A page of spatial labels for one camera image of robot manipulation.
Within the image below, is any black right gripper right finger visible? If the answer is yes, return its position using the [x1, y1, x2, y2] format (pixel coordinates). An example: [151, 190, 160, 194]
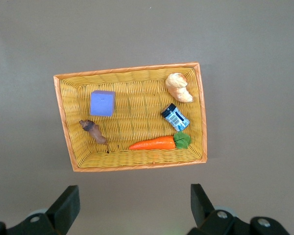
[189, 183, 291, 235]

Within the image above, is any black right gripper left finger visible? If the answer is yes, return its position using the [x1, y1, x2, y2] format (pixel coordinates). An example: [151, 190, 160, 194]
[0, 185, 81, 235]

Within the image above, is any brown toy root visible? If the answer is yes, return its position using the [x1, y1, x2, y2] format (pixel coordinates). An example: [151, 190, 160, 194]
[78, 119, 111, 154]

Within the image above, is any orange toy carrot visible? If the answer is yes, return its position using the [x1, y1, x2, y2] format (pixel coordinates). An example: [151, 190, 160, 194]
[128, 131, 192, 151]

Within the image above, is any small grey can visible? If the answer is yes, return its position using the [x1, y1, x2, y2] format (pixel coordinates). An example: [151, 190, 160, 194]
[160, 102, 191, 133]

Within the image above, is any purple foam cube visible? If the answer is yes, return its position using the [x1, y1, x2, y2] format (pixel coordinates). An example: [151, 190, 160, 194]
[89, 90, 116, 117]

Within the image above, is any yellow wicker tray basket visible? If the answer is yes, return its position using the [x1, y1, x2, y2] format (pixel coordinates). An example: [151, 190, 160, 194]
[53, 61, 208, 173]

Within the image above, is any toy croissant bread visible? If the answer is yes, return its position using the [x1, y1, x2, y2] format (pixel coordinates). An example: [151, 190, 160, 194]
[165, 72, 194, 104]

